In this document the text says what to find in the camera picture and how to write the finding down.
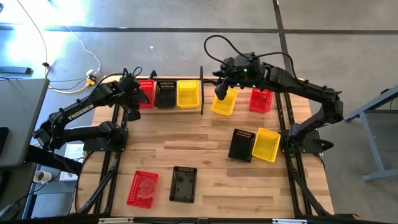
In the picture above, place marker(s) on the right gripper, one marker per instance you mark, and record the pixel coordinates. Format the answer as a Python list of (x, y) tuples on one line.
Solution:
[(231, 81)]

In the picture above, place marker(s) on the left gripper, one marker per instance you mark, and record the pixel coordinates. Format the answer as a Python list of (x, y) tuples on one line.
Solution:
[(133, 102)]

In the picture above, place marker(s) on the yellow plastic basket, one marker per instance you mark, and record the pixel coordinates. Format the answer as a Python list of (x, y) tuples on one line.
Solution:
[(225, 107), (265, 145), (188, 95)]

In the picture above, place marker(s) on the red plastic basket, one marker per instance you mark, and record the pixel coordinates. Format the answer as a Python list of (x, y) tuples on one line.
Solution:
[(150, 83), (142, 189), (260, 101)]

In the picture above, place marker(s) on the black plastic basket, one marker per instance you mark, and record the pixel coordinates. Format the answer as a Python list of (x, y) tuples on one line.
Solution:
[(241, 146), (165, 98), (183, 185)]

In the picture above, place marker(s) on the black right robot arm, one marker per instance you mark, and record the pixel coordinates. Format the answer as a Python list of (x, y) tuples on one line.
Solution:
[(298, 83)]

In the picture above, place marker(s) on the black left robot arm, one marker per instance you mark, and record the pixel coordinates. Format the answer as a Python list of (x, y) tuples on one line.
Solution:
[(79, 112)]

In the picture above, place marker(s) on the yellow plug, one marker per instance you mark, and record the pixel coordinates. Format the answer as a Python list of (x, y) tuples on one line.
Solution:
[(90, 81)]

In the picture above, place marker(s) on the white power adapter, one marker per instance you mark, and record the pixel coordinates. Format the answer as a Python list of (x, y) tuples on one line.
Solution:
[(93, 73)]

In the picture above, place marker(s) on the white paper box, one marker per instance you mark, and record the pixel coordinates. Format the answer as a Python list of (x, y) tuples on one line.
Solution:
[(74, 152)]

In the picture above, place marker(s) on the black desk beam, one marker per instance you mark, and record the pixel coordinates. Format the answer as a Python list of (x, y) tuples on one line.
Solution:
[(49, 158)]

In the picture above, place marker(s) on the white cup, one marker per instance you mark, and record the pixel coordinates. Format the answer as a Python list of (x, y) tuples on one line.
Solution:
[(42, 177)]

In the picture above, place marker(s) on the grey desk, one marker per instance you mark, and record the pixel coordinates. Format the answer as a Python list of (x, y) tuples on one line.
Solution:
[(21, 118)]

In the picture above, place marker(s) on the black flat bar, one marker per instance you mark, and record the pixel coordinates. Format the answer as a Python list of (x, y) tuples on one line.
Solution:
[(15, 70)]

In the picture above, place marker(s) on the grey metal stand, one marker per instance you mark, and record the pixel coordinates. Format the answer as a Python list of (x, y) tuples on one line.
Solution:
[(372, 140)]

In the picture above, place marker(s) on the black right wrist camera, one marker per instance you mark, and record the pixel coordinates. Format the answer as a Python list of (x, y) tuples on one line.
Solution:
[(228, 63)]

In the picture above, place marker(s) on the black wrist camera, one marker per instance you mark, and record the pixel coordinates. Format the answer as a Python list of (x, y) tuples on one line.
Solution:
[(228, 63), (130, 84)]

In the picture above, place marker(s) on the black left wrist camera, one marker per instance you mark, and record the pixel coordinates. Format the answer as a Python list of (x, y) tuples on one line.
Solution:
[(130, 84)]

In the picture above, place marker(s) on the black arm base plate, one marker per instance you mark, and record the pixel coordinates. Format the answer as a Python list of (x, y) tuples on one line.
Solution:
[(314, 146), (93, 145)]

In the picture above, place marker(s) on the black aluminium frame rail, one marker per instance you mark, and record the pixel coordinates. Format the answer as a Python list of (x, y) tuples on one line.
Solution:
[(168, 221), (277, 115), (111, 186)]

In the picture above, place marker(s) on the silver frame bracket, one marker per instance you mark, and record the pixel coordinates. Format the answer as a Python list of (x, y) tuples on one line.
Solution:
[(289, 221), (115, 221)]

